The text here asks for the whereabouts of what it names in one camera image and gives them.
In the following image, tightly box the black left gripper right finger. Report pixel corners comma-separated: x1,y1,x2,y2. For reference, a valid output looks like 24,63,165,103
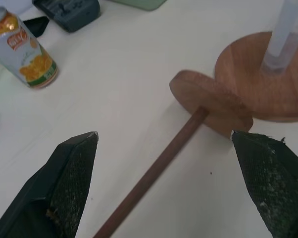
231,130,298,238

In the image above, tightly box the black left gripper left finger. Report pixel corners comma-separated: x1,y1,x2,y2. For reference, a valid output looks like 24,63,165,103
0,131,99,238

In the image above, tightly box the round wooden base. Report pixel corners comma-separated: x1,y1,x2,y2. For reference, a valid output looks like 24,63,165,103
214,31,298,123

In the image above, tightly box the wooden disc with rod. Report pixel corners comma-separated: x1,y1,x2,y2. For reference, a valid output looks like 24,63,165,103
92,70,254,238

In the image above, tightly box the orange juice can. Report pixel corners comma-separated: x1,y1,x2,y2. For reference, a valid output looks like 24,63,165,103
0,6,59,89

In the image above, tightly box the translucent plastic tube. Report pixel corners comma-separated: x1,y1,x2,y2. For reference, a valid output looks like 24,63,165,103
260,0,298,75

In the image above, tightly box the small black flat object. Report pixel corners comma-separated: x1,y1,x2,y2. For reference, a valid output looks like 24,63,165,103
23,16,50,38

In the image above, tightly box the dark grey plastic case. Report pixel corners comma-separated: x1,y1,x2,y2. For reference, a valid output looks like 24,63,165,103
32,0,101,33

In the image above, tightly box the light green tray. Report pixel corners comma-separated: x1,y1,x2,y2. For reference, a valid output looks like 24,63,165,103
108,0,168,12

